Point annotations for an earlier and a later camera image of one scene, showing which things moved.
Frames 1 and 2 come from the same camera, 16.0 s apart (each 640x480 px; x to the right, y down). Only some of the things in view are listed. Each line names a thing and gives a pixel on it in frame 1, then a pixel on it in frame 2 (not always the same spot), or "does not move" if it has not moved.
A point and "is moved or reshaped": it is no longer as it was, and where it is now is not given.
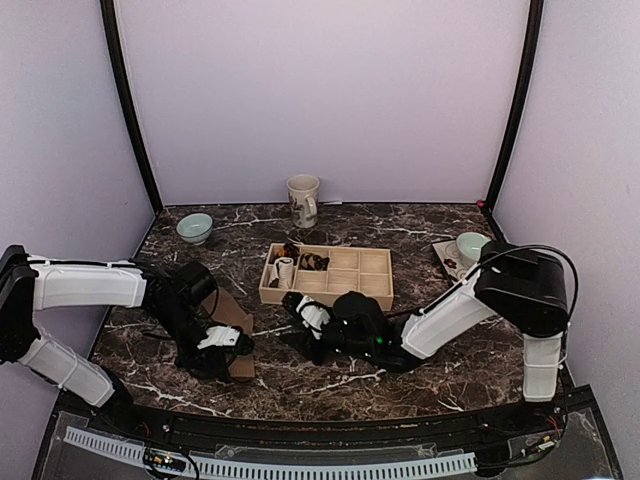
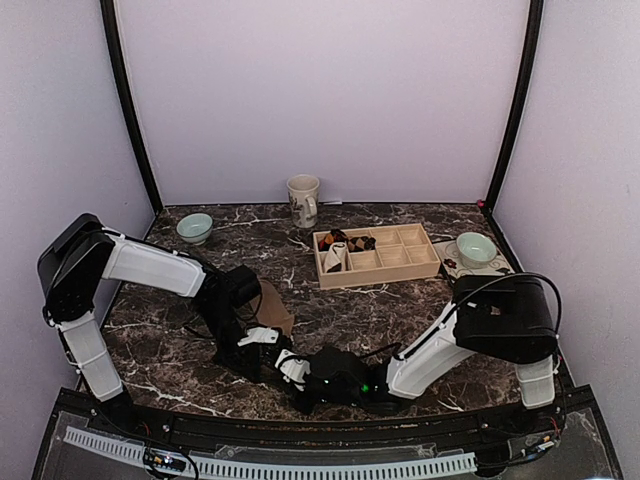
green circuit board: [164, 459] does not move
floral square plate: [448, 254] does not move
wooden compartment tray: [351, 269] → [400, 252]
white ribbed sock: [283, 272] → [336, 255]
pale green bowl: [469, 246] does not move
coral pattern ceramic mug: [303, 192] does not move
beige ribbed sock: [221, 308] is moved or reshaped
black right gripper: [317, 356] → [303, 406]
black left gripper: [211, 360] → [240, 359]
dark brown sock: [291, 250] → [335, 236]
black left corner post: [115, 54] does not move
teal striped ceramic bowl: [194, 228] does not move
